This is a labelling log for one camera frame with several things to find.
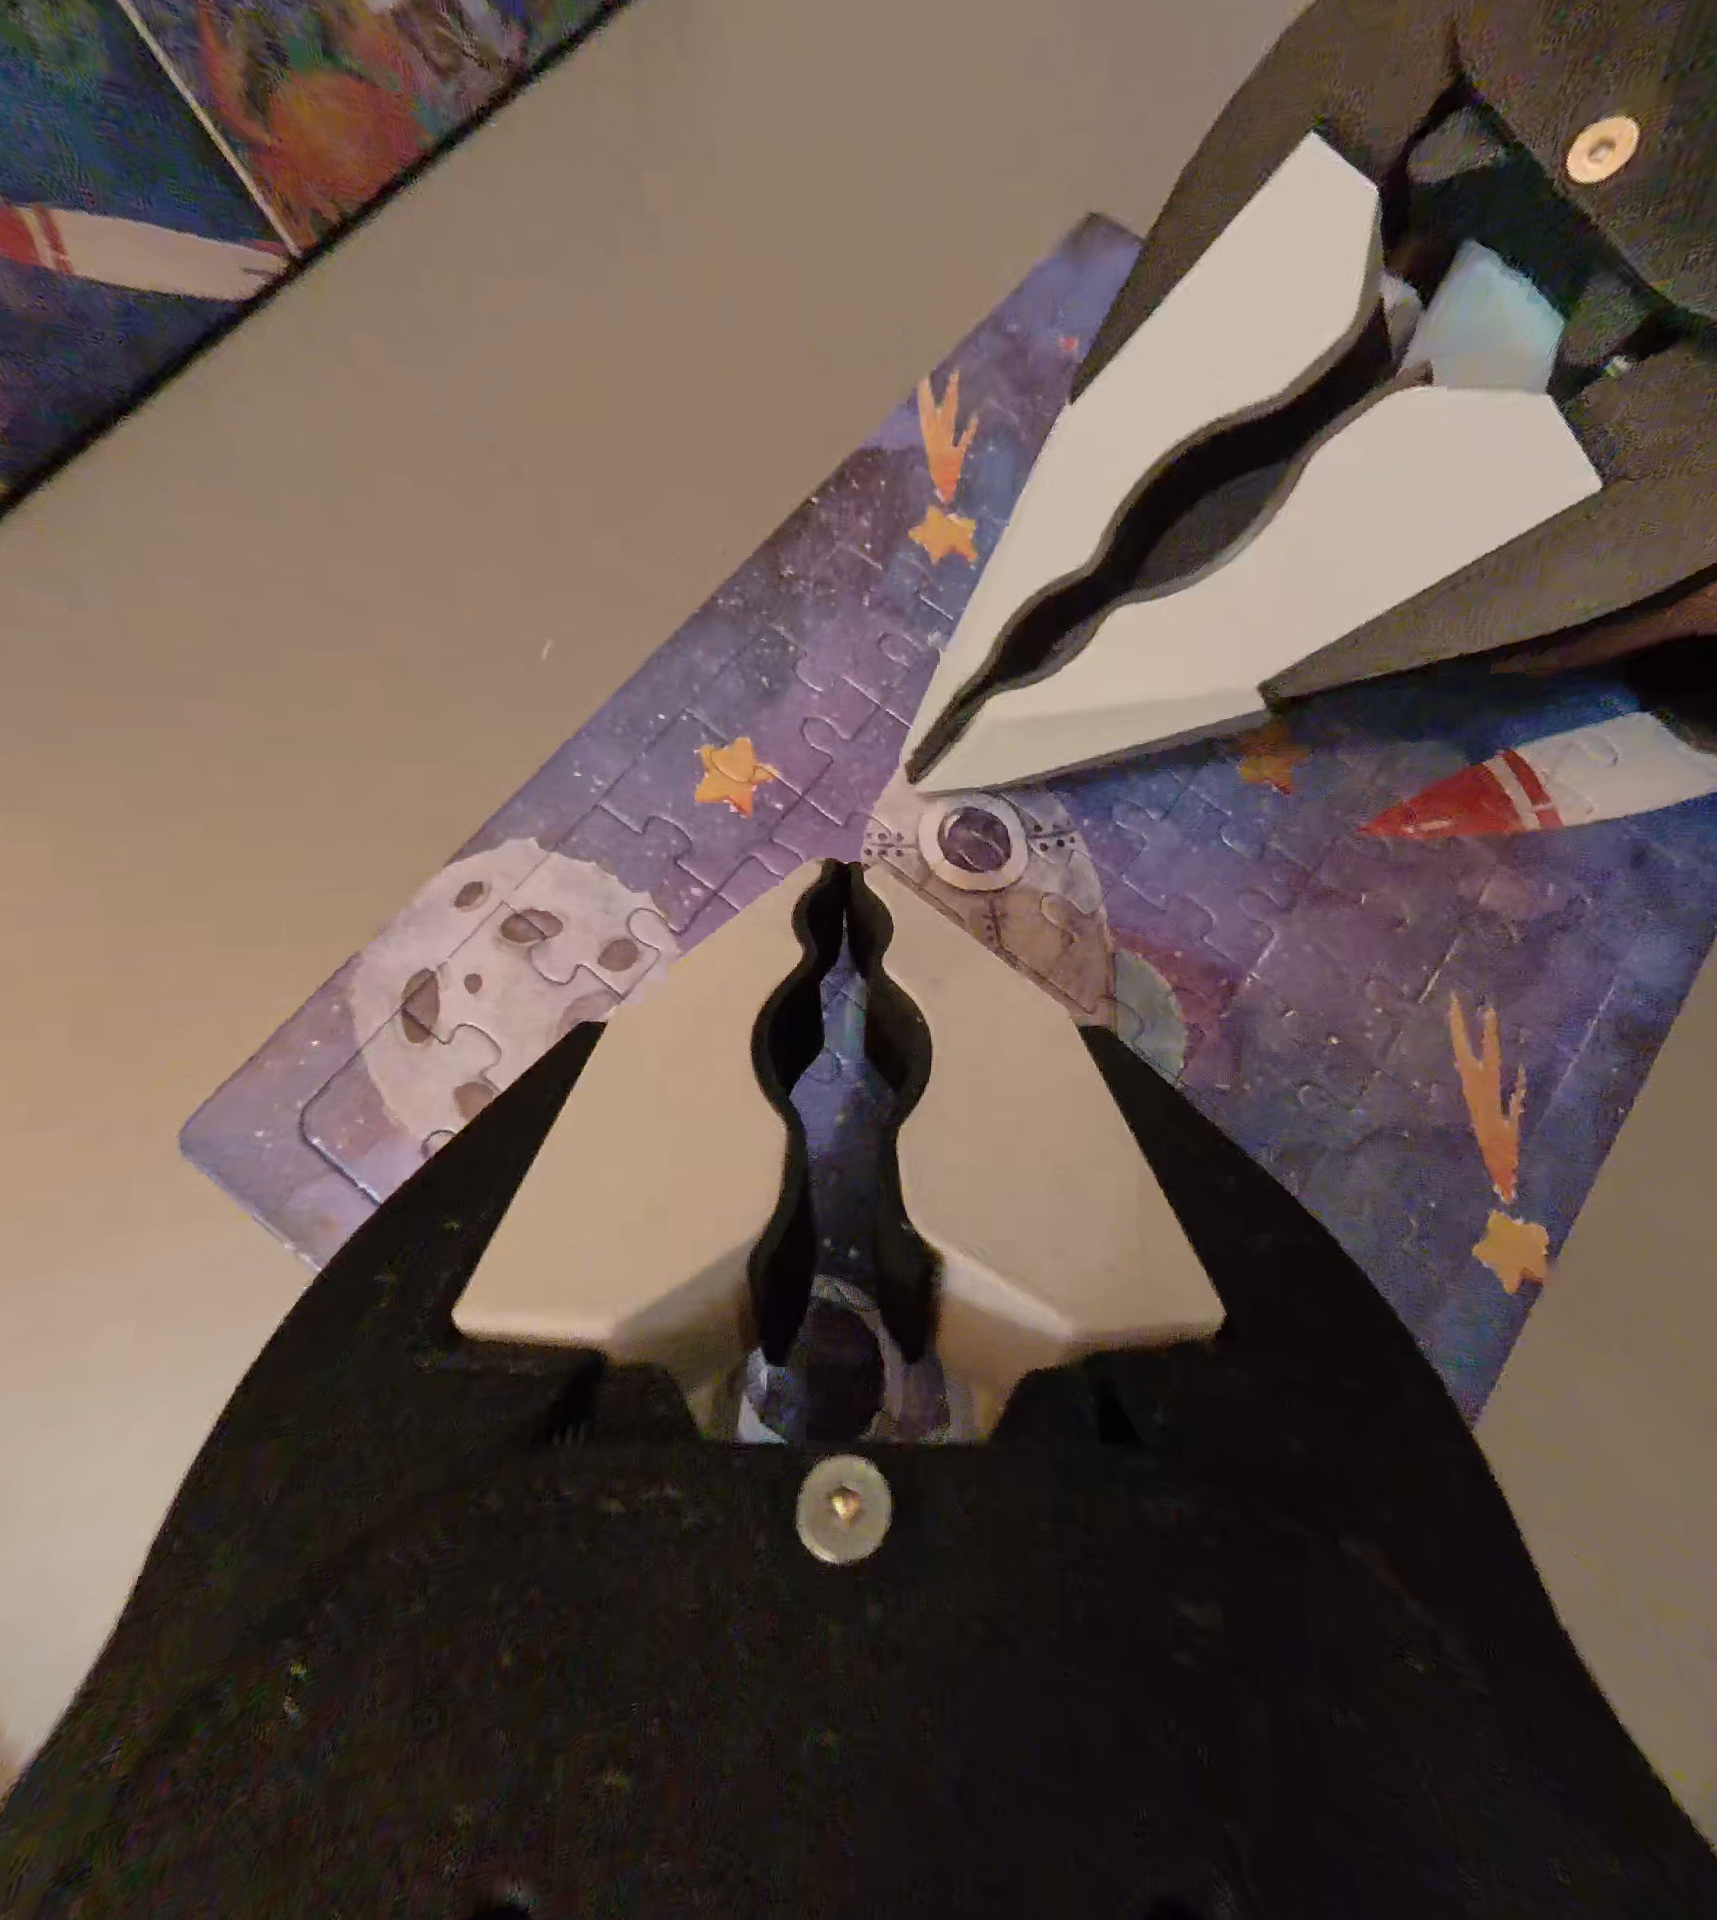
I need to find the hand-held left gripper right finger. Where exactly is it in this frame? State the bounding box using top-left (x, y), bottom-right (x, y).
top-left (845, 865), bottom-right (1231, 1433)

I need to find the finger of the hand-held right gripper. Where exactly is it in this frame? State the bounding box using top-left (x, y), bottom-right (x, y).
top-left (905, 129), bottom-right (1387, 779)
top-left (917, 378), bottom-right (1609, 795)

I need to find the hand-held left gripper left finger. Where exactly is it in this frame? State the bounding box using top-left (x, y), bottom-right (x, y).
top-left (450, 859), bottom-right (850, 1444)

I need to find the space jigsaw puzzle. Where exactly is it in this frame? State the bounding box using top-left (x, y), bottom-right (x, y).
top-left (179, 214), bottom-right (1717, 1444)

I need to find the puzzle box lid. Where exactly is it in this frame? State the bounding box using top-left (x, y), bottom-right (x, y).
top-left (0, 0), bottom-right (635, 594)

